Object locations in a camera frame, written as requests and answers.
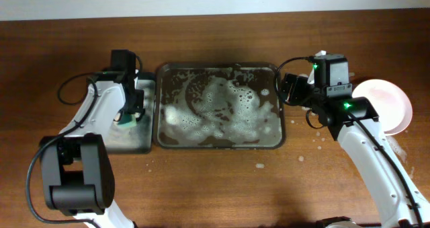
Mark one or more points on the large black wash tray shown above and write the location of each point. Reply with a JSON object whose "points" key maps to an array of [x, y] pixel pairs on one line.
{"points": [[218, 106]]}

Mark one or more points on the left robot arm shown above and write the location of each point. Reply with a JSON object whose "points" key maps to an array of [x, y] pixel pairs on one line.
{"points": [[77, 175]]}

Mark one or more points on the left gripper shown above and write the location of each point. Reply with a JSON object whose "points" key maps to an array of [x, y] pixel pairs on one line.
{"points": [[139, 102]]}

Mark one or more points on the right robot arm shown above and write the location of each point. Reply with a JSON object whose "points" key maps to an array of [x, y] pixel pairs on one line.
{"points": [[355, 125]]}

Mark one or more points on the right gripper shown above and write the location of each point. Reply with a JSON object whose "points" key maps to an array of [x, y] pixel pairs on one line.
{"points": [[298, 82]]}

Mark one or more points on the green yellow sponge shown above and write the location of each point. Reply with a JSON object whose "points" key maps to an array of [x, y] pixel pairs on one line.
{"points": [[123, 120]]}

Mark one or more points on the small black soapy tray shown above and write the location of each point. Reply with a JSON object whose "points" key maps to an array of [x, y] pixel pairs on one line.
{"points": [[138, 139]]}

